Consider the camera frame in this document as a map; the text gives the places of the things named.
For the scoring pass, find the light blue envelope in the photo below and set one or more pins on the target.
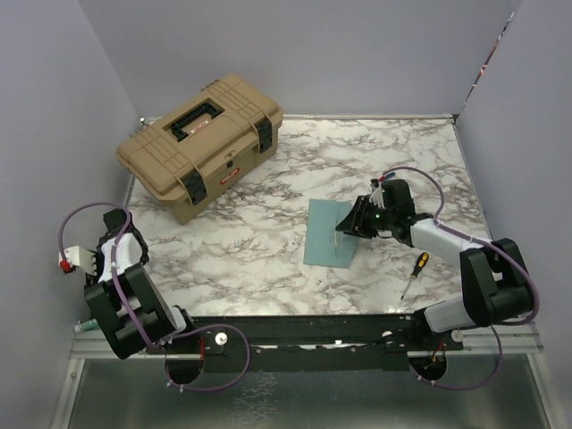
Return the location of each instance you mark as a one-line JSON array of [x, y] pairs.
[[319, 245]]

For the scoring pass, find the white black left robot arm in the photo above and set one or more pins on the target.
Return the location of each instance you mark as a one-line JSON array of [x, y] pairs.
[[122, 297]]

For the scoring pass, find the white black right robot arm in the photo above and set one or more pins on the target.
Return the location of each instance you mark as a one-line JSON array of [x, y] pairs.
[[495, 285]]

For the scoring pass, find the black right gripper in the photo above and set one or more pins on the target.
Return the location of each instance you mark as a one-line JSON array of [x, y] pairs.
[[355, 222]]

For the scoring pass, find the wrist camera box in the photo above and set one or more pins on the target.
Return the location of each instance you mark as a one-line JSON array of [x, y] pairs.
[[78, 257], [376, 196]]

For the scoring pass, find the green white glue stick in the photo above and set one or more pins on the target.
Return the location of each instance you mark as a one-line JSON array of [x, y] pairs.
[[86, 326]]

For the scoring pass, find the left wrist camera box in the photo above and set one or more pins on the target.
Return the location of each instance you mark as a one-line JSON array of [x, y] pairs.
[[78, 257]]

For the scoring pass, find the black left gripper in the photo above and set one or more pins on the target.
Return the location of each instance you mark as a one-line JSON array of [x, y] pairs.
[[92, 280]]

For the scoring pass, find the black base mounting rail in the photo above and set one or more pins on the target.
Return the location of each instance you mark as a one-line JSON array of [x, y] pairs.
[[303, 343]]

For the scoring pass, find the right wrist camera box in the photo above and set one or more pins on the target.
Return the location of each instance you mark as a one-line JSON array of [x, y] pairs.
[[376, 196]]

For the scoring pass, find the tan plastic toolbox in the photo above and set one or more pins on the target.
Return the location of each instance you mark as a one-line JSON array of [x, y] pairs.
[[192, 155]]

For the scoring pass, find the yellow black screwdriver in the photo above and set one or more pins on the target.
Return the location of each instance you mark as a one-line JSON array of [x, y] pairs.
[[421, 262]]

